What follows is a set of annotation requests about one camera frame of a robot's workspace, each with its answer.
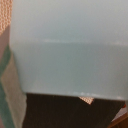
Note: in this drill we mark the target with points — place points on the foam-padded gripper finger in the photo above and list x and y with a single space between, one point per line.
12 99

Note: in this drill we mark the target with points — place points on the light blue milk carton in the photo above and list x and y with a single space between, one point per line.
71 47

